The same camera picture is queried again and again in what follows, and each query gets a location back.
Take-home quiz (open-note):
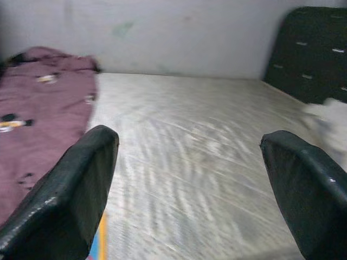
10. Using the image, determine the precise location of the white pillow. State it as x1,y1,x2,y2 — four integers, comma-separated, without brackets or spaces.
301,97,347,174

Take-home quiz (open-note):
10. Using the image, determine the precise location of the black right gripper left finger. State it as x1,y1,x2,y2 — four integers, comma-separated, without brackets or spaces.
0,125,120,260

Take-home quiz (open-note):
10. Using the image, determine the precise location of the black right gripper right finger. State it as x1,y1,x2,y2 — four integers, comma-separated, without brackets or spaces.
260,129,347,260

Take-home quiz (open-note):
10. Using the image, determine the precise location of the grey quilted mattress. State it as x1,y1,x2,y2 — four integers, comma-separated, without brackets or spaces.
88,72,347,260

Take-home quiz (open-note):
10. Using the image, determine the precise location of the black tufted headboard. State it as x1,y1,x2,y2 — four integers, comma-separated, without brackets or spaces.
262,6,347,105

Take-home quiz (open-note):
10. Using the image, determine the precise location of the blue yellow picture book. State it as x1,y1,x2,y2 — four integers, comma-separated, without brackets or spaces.
88,211,110,260

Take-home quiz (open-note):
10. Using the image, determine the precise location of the mauve printed quilt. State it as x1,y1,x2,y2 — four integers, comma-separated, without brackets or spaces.
0,46,101,230

